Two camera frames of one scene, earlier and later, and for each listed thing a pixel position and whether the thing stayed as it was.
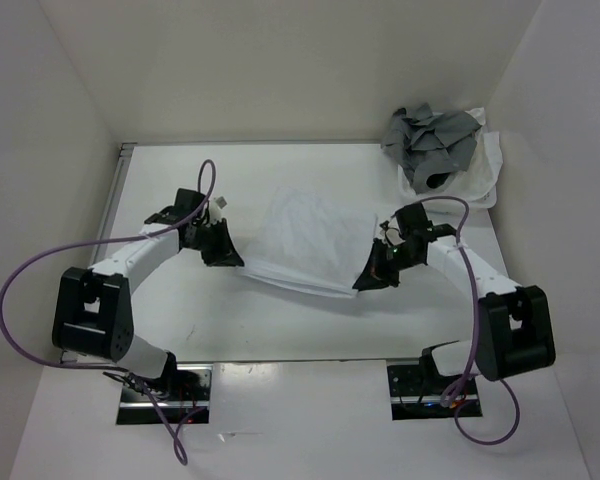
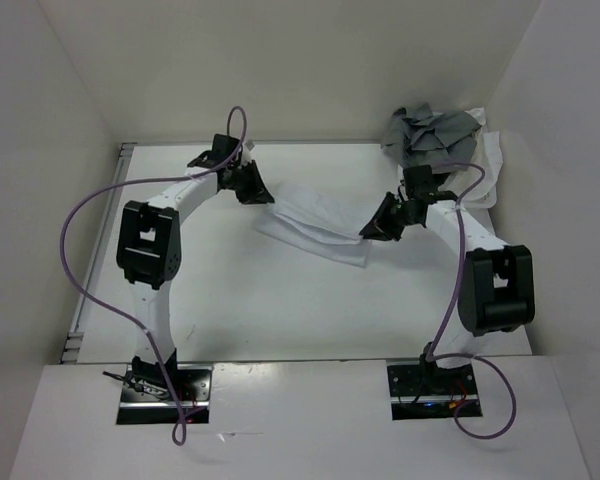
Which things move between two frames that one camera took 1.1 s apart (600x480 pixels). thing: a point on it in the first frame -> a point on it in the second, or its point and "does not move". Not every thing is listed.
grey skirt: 431,145 does not move
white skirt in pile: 476,186 does not move
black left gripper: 225,253 -> 257,192
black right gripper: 375,274 -> 379,227
